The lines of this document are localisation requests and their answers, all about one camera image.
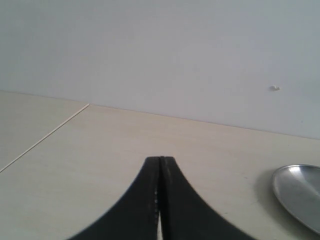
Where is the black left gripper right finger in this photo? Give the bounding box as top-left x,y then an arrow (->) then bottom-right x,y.
160,156 -> 253,240

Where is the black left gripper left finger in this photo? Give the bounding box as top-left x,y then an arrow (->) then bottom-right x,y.
70,156 -> 160,240

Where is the round steel plate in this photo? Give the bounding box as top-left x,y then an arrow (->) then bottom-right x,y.
271,164 -> 320,234

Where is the small white wall hook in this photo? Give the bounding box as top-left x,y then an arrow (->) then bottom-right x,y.
270,85 -> 281,91

